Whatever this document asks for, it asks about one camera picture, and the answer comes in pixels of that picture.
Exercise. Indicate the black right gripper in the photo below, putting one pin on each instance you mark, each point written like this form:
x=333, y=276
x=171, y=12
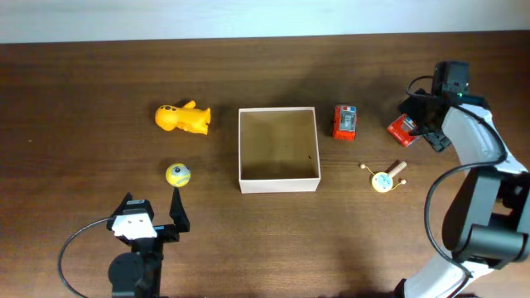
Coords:
x=411, y=106

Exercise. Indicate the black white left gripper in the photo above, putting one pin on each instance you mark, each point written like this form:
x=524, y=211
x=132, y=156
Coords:
x=180, y=219

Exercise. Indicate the red toy fire truck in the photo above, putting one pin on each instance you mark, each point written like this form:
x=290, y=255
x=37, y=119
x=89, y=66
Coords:
x=401, y=129

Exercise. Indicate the red toy truck grey front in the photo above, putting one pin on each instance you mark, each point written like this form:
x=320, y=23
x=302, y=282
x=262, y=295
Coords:
x=345, y=122

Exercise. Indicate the pink cardboard box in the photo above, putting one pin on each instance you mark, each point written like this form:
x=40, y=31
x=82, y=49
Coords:
x=278, y=150

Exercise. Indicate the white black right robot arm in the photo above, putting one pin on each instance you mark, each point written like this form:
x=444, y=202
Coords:
x=487, y=224

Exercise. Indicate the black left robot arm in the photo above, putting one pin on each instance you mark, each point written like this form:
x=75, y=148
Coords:
x=137, y=273

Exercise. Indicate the yellow minion ball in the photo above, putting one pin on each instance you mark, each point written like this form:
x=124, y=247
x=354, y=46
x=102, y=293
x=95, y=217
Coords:
x=178, y=175

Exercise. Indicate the wooden rattle drum toy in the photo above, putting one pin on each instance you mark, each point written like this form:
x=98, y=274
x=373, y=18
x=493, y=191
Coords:
x=382, y=181

